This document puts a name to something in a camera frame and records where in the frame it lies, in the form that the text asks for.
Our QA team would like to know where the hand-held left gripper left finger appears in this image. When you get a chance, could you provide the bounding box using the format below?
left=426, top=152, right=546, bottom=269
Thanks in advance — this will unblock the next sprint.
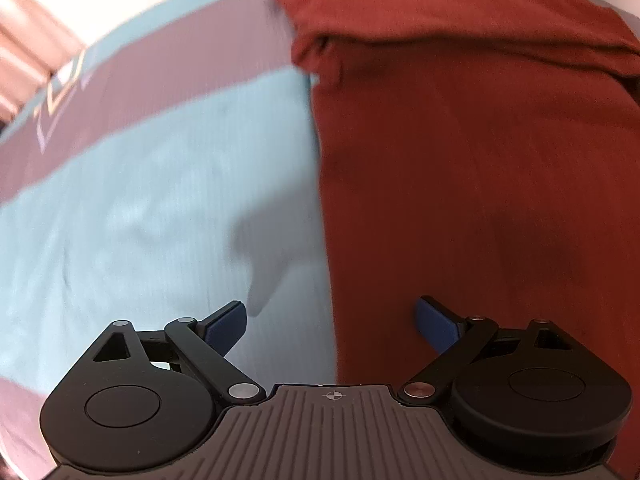
left=84, top=301, right=267, bottom=404

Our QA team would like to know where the dark red knit sweater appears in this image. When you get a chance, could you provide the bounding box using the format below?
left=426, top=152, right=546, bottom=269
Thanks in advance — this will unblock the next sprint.
left=268, top=0, right=640, bottom=387

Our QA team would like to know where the blue grey patterned bed sheet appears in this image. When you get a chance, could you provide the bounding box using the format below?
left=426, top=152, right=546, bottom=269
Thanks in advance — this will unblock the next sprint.
left=0, top=0, right=506, bottom=476

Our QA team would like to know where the pink patterned curtain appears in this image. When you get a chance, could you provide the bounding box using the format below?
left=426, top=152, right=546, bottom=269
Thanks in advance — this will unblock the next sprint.
left=0, top=0, right=87, bottom=128

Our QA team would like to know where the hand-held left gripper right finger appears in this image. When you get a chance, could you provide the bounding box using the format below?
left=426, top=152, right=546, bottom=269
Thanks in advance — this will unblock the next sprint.
left=398, top=296, right=574, bottom=406

